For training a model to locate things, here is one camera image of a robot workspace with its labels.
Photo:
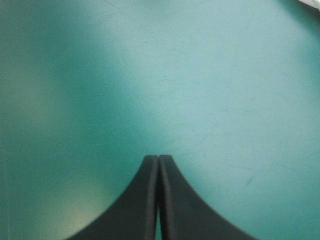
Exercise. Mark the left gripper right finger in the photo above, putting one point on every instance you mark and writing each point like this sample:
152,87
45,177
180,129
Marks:
182,212

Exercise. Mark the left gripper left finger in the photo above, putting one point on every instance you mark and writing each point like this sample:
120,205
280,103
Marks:
140,210

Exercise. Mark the white T-shirt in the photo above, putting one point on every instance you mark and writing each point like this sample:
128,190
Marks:
311,3

